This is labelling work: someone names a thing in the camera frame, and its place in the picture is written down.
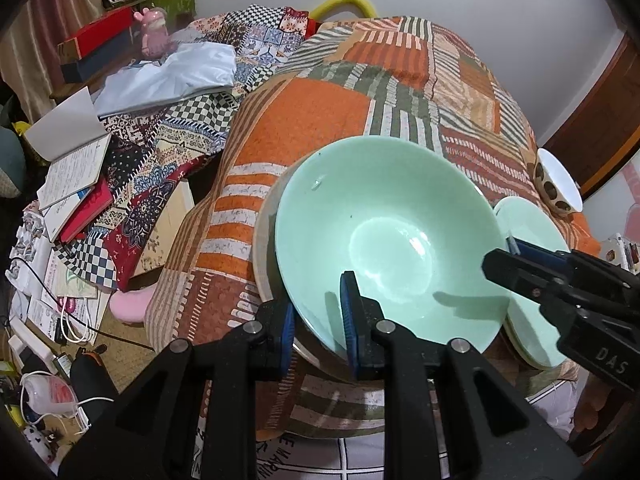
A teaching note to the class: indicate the orange striped patchwork blanket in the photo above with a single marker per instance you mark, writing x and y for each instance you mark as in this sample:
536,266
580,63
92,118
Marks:
310,110

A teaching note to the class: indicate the black and orange tool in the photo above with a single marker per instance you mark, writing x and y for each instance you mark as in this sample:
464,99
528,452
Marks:
92,375

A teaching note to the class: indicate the brown spotted white bowl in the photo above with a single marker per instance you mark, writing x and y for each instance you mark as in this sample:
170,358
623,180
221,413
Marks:
560,180

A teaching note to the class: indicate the pink slipper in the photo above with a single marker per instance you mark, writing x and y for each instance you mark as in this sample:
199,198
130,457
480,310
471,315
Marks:
132,305

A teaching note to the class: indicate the striped curtain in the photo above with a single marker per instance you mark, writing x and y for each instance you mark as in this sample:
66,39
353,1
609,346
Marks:
50,20

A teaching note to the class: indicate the dark grey box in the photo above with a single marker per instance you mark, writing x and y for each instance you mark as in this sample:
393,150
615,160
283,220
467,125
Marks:
100,62

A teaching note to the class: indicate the white plastic bag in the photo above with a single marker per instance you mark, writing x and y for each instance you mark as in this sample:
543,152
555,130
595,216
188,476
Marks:
50,395

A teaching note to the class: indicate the yellow foam tube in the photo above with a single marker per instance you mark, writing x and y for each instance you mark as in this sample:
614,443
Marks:
345,0

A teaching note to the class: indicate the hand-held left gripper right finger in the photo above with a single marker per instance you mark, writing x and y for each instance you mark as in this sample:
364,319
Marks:
350,320

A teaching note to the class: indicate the pink pig figurine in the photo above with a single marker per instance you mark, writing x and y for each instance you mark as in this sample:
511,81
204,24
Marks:
155,35

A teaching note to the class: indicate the checkered patchwork quilt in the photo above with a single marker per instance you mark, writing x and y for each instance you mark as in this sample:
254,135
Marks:
190,125

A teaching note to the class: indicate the white power strip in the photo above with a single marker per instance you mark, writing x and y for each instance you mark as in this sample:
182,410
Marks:
27,340

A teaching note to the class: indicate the open notebook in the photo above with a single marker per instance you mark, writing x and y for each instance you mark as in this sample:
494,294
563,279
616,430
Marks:
70,160

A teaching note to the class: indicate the person's right hand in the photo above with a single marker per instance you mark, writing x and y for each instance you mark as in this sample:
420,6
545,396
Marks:
592,407

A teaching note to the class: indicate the green bowl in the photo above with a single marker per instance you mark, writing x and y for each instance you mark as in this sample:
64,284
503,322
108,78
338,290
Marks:
380,210

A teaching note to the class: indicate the pale blue satin cloth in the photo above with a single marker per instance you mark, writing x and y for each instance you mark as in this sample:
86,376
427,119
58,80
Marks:
170,77

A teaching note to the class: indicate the red book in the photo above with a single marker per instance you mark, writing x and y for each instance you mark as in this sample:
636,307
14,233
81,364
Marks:
90,210

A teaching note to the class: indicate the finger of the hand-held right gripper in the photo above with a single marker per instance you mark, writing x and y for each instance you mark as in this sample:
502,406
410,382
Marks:
515,272
540,256

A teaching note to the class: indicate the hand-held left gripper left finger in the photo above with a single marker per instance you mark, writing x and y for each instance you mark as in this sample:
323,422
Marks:
286,340

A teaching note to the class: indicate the red box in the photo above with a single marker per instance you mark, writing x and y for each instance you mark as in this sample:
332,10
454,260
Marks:
95,35

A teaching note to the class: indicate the green plate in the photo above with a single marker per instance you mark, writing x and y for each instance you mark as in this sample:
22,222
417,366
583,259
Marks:
535,225

